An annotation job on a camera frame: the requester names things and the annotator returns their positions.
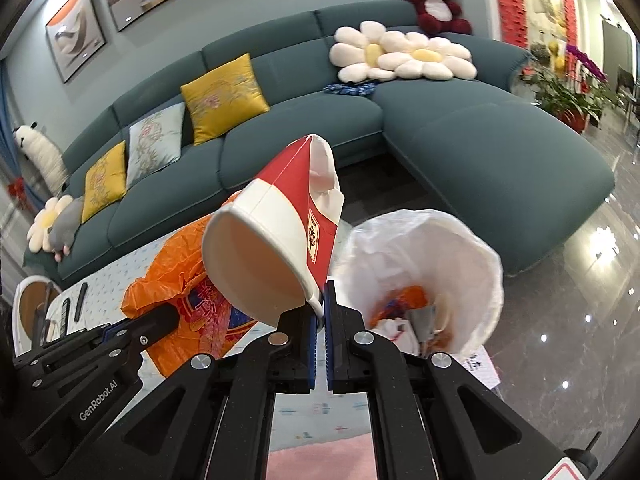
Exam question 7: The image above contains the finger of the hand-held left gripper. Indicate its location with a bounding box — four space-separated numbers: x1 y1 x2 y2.
30 322 132 362
122 305 181 357

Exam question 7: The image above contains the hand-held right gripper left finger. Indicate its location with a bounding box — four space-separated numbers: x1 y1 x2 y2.
87 305 321 480

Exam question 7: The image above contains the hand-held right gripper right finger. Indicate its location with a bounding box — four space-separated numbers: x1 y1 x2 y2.
322 280 567 480

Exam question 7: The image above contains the orange plastic bag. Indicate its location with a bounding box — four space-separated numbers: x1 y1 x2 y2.
121 195 282 379

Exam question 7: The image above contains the squashed red white paper cup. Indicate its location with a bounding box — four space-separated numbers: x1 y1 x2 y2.
201 133 345 326

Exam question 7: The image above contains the white plastic bin liner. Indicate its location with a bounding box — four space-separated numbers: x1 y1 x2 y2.
332 208 504 362

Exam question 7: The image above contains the black remote control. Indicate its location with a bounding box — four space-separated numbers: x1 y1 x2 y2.
72 282 90 322

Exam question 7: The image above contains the floral printed tablecloth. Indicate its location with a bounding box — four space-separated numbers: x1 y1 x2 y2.
42 214 501 436

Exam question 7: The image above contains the crumpled white tissue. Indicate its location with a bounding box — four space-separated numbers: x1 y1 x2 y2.
372 317 422 357

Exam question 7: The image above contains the white round chair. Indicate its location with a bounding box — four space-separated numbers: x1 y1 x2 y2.
11 275 64 357

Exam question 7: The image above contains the crumpled orange wrapper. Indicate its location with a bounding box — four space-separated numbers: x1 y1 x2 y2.
370 285 432 322

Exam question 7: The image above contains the grey crumpled packet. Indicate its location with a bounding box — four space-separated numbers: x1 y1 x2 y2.
410 305 442 347

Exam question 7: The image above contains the pink fleece clothing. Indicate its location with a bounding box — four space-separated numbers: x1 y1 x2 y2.
265 432 381 480

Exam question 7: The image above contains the grey plush toy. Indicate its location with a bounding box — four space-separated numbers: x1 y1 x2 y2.
47 197 86 262

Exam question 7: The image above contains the small white flower cushion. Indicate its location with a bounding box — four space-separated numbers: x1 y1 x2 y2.
26 195 74 254

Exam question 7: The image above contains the small yellow embroidered pillow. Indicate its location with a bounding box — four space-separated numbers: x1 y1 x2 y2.
81 140 129 224

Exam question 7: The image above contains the pale blue embroidered pillow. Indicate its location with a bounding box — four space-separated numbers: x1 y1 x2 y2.
127 102 187 189

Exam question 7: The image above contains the white fluffy plush animal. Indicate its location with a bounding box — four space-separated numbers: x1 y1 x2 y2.
12 121 69 197

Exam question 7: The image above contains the large yellow embroidered pillow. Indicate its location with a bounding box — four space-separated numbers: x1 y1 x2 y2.
180 53 271 146

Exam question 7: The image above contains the teal sectional sofa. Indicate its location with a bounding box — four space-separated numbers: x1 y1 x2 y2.
22 0 616 292

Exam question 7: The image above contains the blue beaded cloth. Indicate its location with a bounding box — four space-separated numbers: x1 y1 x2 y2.
322 81 377 97

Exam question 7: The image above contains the green potted plant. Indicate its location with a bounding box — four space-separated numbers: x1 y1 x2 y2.
530 67 617 133

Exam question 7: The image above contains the red and white teddy bear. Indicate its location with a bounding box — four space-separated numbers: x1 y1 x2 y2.
400 0 474 37

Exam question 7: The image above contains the purple orchid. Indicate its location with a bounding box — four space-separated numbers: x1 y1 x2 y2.
565 42 609 82

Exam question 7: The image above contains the small framed wall picture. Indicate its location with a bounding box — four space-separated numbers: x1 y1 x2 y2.
45 0 107 84

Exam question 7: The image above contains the red wall decoration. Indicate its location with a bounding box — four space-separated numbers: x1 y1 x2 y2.
487 0 532 49

